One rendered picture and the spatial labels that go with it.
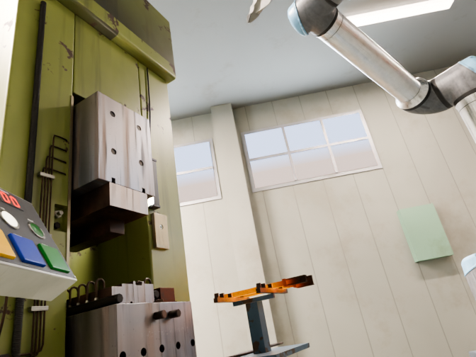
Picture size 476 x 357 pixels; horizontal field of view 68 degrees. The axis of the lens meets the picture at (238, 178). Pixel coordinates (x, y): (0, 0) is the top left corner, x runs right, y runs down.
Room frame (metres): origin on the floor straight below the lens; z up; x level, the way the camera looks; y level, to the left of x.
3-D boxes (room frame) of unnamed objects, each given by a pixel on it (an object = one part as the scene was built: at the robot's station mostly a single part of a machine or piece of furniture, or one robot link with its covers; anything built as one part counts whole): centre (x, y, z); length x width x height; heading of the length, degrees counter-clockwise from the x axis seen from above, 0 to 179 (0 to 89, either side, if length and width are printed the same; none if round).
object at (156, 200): (1.58, 0.42, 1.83); 0.07 x 0.04 x 0.90; 154
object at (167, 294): (1.46, 0.41, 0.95); 0.12 x 0.09 x 0.07; 64
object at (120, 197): (1.36, 0.62, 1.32); 0.42 x 0.20 x 0.10; 64
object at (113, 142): (1.40, 0.60, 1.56); 0.42 x 0.39 x 0.40; 64
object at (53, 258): (0.83, 0.48, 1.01); 0.07 x 0.05 x 0.07; 179
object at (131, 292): (1.36, 0.62, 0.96); 0.42 x 0.20 x 0.09; 64
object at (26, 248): (0.73, 0.48, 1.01); 0.07 x 0.05 x 0.07; 179
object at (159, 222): (1.61, 0.41, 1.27); 0.09 x 0.02 x 0.17; 154
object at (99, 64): (1.47, 0.74, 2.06); 0.44 x 0.41 x 0.47; 64
